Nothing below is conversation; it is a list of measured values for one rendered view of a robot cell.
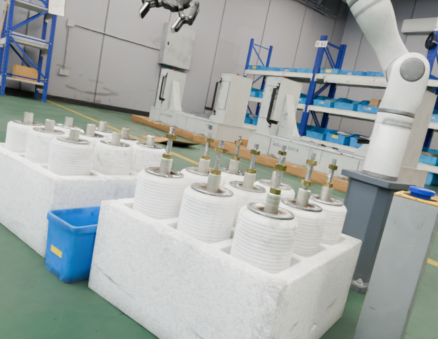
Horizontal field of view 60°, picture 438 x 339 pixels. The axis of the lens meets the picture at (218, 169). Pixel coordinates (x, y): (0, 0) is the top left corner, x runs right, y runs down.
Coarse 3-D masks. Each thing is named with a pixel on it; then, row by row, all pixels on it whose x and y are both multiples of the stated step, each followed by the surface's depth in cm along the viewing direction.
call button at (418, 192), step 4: (412, 188) 63; (416, 188) 62; (420, 188) 62; (424, 188) 64; (412, 192) 63; (416, 192) 62; (420, 192) 62; (424, 192) 62; (428, 192) 62; (432, 192) 62; (416, 196) 63; (420, 196) 62; (424, 196) 62; (428, 196) 62
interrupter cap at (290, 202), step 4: (284, 200) 68; (288, 200) 69; (292, 200) 70; (288, 204) 66; (292, 204) 65; (308, 204) 69; (312, 204) 69; (316, 204) 70; (296, 208) 65; (300, 208) 65; (304, 208) 65; (308, 208) 66; (312, 208) 67; (316, 208) 67; (320, 208) 68; (316, 212) 65
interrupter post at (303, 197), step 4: (300, 188) 68; (300, 192) 67; (304, 192) 67; (308, 192) 67; (300, 196) 67; (304, 196) 67; (308, 196) 67; (296, 200) 68; (300, 200) 67; (304, 200) 67; (308, 200) 68; (296, 204) 68; (300, 204) 67; (304, 204) 67
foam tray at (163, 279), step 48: (96, 240) 72; (144, 240) 64; (192, 240) 60; (96, 288) 72; (144, 288) 64; (192, 288) 58; (240, 288) 53; (288, 288) 51; (336, 288) 73; (192, 336) 58; (240, 336) 53; (288, 336) 57
